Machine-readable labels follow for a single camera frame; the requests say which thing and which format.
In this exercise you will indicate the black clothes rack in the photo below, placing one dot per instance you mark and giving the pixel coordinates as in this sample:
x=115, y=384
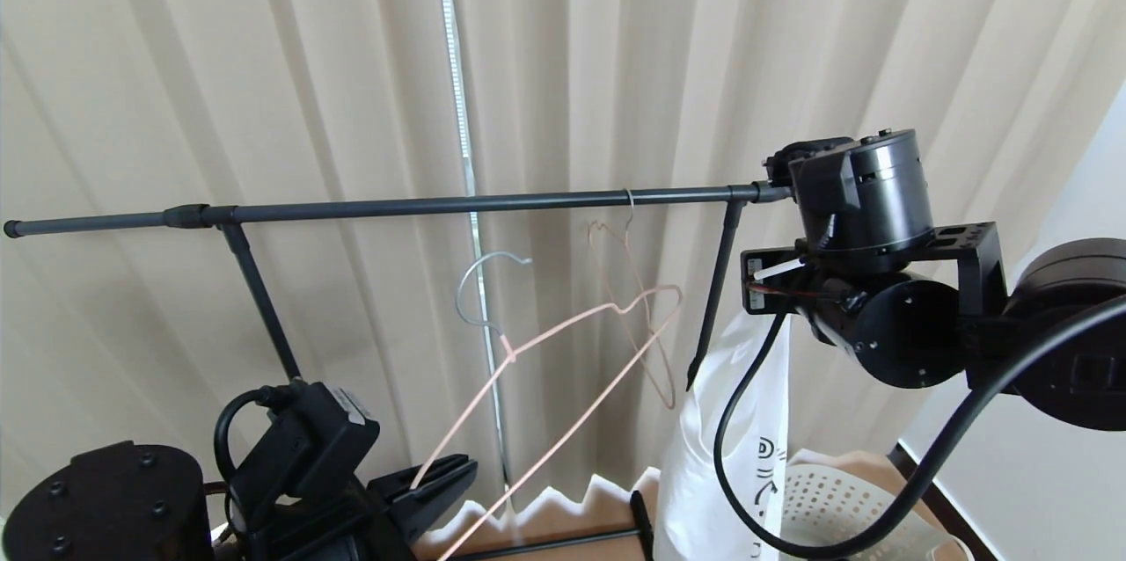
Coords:
x=396, y=207

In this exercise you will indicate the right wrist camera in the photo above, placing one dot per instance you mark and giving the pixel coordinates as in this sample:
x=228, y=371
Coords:
x=805, y=158

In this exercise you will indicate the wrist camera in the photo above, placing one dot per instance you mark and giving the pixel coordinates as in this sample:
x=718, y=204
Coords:
x=308, y=447
x=805, y=158

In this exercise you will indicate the white laundry basket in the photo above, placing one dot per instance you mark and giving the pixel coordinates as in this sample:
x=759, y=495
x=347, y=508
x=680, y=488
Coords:
x=827, y=508

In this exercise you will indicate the pink clothes hanger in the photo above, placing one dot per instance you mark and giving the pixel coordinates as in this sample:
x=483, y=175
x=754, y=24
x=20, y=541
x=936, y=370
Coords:
x=508, y=350
x=631, y=214

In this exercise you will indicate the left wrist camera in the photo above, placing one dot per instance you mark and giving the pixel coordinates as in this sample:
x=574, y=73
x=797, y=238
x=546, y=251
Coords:
x=308, y=447

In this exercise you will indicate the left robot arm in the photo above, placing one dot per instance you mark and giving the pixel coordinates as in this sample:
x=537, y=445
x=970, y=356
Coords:
x=97, y=499

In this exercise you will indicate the beige curtain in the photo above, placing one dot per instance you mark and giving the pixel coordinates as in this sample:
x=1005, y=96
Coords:
x=220, y=60

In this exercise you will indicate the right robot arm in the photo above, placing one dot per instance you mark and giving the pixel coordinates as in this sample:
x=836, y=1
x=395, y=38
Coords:
x=906, y=332

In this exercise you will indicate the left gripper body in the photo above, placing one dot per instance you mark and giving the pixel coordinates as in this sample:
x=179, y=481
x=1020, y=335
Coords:
x=343, y=535

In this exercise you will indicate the white printed T-shirt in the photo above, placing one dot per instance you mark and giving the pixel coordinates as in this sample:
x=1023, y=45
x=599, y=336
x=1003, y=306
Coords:
x=704, y=455

